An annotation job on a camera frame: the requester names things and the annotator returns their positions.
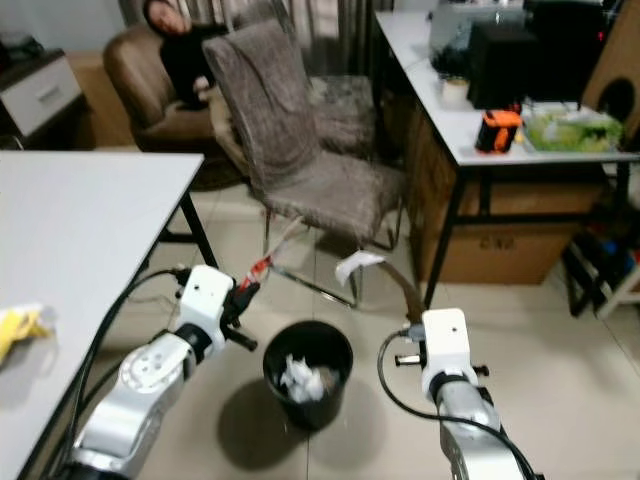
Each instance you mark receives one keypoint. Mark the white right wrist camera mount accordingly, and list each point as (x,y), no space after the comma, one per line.
(448,345)

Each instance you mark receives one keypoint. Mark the black round rubbish bin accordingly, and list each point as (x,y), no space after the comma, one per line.
(325,345)

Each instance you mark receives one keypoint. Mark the brown board with round hole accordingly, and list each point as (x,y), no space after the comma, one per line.
(615,60)

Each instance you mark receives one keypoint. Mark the orange and black device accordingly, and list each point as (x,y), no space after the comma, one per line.
(498,132)

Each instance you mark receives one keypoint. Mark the black box shaped device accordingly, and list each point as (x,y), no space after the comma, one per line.
(500,65)

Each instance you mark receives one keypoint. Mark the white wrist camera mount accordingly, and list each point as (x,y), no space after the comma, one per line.
(448,345)
(205,295)

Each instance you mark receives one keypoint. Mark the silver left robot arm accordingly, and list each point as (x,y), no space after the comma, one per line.
(150,390)

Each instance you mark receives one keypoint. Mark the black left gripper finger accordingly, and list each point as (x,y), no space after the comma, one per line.
(236,294)
(252,298)

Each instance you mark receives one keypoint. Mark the large brown cardboard box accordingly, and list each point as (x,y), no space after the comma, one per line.
(510,250)

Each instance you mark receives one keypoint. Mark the white table with black frame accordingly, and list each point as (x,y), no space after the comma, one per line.
(90,230)

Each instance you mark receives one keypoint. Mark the brown armchair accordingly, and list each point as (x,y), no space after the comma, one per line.
(135,90)

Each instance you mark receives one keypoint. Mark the white desk with black legs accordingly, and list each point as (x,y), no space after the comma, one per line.
(460,135)

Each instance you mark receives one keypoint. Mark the brown and white paper strip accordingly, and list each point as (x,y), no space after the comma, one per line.
(405,295)

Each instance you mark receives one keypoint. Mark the black floor rack with items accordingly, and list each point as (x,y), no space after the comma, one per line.
(600,265)

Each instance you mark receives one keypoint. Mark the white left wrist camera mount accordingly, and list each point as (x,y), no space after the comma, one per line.
(205,295)

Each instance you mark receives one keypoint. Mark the red and tan wrapper strip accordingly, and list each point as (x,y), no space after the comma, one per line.
(285,243)

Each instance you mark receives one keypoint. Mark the green tray with items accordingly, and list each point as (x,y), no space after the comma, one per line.
(575,132)

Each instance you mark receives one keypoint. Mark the small white cup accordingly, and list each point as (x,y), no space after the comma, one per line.
(456,92)

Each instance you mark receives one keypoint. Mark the crumpled white paper trash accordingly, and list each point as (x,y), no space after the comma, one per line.
(300,380)

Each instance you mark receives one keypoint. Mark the grey covered chrome chair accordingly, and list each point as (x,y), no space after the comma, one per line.
(300,185)

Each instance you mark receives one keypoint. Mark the person in black top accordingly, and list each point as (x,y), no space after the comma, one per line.
(185,60)

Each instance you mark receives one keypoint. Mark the black appliance with red light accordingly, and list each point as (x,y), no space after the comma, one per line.
(565,45)

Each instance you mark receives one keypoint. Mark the dark cabinet with white drawer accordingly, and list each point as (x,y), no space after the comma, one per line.
(45,95)

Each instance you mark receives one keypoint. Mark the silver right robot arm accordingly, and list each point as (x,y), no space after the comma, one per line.
(480,430)

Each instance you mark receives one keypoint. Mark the grey patterned covered chair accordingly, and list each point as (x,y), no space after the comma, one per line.
(345,110)

